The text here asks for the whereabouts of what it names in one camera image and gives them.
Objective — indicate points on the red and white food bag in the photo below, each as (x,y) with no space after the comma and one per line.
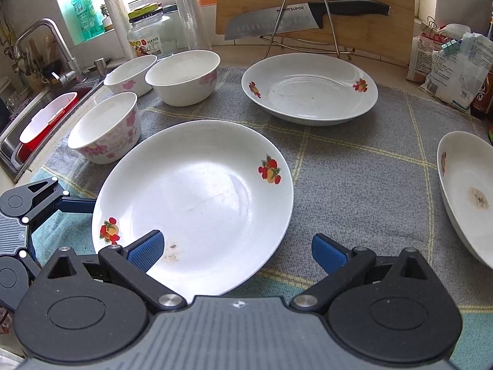
(421,57)

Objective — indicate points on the white fruit-print plate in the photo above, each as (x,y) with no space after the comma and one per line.
(308,84)
(200,200)
(470,200)

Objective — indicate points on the white pink-flower bowl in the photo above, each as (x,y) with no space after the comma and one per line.
(181,81)
(108,135)
(127,75)

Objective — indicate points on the stack of clear plastic cups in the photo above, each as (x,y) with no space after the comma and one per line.
(188,15)

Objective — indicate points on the small green plant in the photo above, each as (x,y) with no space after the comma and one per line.
(104,13)

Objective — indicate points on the green dish soap bottle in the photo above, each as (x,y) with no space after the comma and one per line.
(86,11)

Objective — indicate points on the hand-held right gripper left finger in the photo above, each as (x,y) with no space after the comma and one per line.
(146,246)

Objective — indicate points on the white plastic wrap roll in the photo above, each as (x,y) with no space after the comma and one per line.
(115,19)

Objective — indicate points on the metal sink faucet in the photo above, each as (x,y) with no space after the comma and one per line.
(61,42)

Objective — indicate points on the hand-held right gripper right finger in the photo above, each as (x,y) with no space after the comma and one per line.
(327,250)

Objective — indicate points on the dark soy sauce bottle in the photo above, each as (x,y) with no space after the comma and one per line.
(483,96)

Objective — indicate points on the white printed food bag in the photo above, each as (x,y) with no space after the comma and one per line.
(458,77)

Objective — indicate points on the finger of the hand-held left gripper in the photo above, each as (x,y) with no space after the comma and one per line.
(77,205)
(32,262)

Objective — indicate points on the steel kitchen sink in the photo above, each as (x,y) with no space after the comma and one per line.
(11,138)

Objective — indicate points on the teal bag clip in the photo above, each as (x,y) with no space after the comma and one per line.
(450,46)

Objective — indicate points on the grey and teal dish mat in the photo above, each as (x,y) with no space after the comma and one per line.
(346,162)

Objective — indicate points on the glass jar with yellow-green lid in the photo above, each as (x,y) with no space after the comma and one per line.
(154,34)

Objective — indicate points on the red and white basin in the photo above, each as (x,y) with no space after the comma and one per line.
(46,119)

